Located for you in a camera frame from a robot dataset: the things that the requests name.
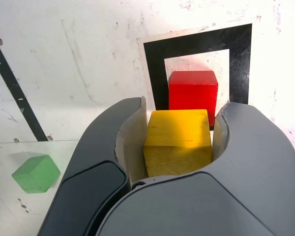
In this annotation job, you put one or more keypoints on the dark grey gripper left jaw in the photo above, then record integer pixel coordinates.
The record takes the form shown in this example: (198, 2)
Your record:
(93, 152)

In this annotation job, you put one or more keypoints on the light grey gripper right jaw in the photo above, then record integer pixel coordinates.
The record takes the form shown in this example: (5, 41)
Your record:
(236, 184)

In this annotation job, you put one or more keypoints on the green cube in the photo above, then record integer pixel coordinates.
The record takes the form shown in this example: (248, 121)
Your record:
(34, 174)

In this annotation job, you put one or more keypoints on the yellow cube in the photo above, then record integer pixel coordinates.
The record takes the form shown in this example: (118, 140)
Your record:
(177, 132)

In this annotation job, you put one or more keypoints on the red cube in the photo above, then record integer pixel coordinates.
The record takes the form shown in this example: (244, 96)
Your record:
(191, 93)

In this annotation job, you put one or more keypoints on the black tape square outline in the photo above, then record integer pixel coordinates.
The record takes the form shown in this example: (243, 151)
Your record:
(238, 61)

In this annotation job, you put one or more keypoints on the black tape strip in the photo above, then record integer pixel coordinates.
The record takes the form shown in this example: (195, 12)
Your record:
(14, 91)

